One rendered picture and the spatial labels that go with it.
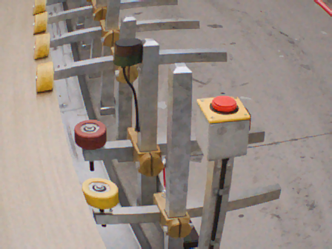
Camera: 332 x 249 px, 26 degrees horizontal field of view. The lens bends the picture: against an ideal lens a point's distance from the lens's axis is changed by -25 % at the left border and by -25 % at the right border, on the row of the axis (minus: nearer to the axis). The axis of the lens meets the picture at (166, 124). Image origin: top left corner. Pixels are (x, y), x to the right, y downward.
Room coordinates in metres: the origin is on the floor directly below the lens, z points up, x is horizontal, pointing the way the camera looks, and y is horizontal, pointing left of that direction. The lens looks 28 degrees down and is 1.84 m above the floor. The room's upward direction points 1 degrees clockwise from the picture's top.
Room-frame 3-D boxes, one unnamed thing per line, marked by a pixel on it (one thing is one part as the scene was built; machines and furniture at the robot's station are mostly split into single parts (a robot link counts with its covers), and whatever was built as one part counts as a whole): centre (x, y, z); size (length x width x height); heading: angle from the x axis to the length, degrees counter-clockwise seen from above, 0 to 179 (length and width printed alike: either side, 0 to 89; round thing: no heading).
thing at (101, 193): (1.47, 0.13, 0.85); 0.08 x 0.08 x 0.11
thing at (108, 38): (2.22, 0.17, 0.95); 0.14 x 0.06 x 0.05; 14
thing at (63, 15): (2.48, 0.22, 0.95); 0.50 x 0.04 x 0.04; 104
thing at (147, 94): (1.71, 0.04, 0.89); 0.04 x 0.04 x 0.48; 14
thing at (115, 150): (1.77, -0.02, 0.84); 0.43 x 0.03 x 0.04; 104
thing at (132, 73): (1.98, 0.11, 0.95); 0.14 x 0.06 x 0.05; 14
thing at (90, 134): (1.72, 0.17, 0.85); 0.08 x 0.08 x 0.11
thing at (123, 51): (1.70, 0.08, 1.11); 0.06 x 0.06 x 0.02
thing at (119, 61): (1.70, 0.08, 1.09); 0.06 x 0.06 x 0.02
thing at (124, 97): (1.96, 0.10, 0.86); 0.04 x 0.04 x 0.48; 14
